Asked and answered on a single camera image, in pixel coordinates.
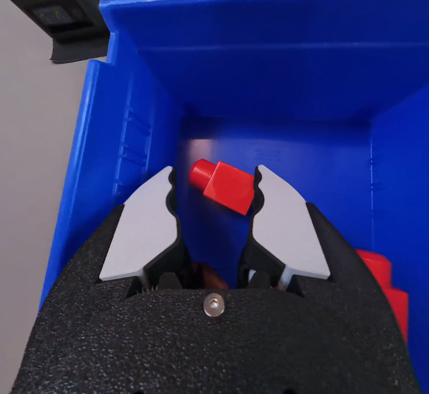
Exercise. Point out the person's left hand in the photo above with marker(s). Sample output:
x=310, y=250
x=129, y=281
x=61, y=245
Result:
x=209, y=276

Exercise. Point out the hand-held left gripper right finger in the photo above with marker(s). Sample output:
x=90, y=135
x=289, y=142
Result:
x=288, y=233

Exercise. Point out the red mega block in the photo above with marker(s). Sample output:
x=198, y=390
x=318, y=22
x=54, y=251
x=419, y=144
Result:
x=228, y=189
x=392, y=306

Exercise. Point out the large blue plastic bin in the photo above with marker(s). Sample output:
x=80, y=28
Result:
x=268, y=82

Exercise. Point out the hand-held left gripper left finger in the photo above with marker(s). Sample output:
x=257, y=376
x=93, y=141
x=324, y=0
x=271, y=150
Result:
x=140, y=229

